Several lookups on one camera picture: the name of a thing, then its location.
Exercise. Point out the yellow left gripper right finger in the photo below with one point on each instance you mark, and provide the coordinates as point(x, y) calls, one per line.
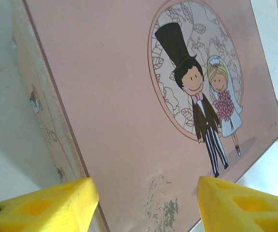
point(245, 207)

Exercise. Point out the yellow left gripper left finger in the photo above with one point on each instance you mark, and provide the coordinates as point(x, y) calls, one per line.
point(44, 207)

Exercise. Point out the pink wedding cartoon box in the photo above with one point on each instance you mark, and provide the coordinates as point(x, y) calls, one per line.
point(119, 96)

